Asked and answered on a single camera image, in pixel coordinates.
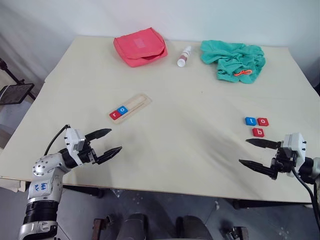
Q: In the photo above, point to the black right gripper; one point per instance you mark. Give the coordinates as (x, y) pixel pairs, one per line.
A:
(281, 161)

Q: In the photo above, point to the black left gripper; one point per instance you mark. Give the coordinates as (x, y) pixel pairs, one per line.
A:
(88, 155)

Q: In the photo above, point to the red letter tile b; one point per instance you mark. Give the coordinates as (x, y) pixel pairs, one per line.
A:
(258, 132)

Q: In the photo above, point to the red letter tile r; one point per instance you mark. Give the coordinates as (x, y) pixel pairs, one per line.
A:
(115, 115)

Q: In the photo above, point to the red letter tile o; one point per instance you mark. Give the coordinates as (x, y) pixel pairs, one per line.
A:
(263, 121)

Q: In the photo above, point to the blue letter tile t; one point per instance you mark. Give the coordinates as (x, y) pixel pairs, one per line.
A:
(250, 121)

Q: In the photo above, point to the blue letter tile o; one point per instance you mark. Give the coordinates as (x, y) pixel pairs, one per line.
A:
(122, 110)

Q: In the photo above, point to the wooden letter tray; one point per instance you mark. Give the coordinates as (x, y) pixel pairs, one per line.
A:
(140, 101)

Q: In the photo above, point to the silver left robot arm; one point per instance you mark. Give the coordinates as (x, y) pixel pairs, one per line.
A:
(45, 170)

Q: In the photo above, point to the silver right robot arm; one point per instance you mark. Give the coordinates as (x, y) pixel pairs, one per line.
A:
(307, 168)

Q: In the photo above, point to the dark rounded shape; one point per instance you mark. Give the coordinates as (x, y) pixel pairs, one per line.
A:
(135, 227)

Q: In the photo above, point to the red fabric pouch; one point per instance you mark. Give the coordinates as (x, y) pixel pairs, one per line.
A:
(137, 47)

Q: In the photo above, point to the crumpled green cloth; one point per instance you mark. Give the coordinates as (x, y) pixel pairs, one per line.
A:
(232, 55)

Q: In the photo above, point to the white side board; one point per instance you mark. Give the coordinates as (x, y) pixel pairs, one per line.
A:
(10, 185)

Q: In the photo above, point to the black tablet screen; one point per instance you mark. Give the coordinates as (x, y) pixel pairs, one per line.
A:
(12, 93)

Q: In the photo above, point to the small white bottle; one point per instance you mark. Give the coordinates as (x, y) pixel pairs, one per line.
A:
(183, 57)

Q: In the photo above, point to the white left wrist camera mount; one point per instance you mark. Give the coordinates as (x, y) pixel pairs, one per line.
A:
(75, 142)

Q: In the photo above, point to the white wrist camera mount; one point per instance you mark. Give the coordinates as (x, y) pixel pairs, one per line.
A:
(75, 142)
(296, 145)

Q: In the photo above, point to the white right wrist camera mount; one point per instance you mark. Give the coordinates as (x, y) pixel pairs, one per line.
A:
(296, 145)

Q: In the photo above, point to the black table frame bar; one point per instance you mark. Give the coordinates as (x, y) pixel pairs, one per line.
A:
(82, 190)
(270, 203)

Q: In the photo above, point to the brown metal base bracket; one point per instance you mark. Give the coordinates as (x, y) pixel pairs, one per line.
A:
(237, 232)
(100, 226)

